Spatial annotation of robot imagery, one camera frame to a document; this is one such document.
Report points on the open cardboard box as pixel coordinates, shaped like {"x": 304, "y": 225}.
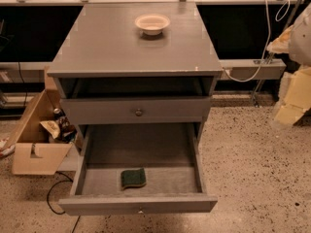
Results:
{"x": 35, "y": 153}

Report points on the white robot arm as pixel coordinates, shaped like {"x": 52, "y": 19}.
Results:
{"x": 295, "y": 89}

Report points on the grey drawer cabinet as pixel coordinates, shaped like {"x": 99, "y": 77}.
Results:
{"x": 110, "y": 57}

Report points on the green and yellow sponge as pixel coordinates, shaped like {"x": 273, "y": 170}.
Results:
{"x": 133, "y": 178}

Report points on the open grey middle drawer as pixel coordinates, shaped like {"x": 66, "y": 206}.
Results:
{"x": 168, "y": 152}

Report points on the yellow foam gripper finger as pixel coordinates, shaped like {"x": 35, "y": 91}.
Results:
{"x": 294, "y": 96}
{"x": 281, "y": 44}

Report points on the snack bags in box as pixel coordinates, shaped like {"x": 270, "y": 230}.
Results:
{"x": 60, "y": 129}

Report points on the grey wall rail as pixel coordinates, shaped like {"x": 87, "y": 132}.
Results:
{"x": 241, "y": 69}

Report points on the metal diagonal pole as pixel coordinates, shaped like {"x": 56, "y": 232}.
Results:
{"x": 294, "y": 40}

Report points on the closed grey top drawer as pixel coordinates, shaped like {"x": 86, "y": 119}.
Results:
{"x": 140, "y": 110}

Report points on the white paper bowl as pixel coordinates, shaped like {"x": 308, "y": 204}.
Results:
{"x": 152, "y": 24}

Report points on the red white floor item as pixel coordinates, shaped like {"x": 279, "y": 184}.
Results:
{"x": 5, "y": 151}

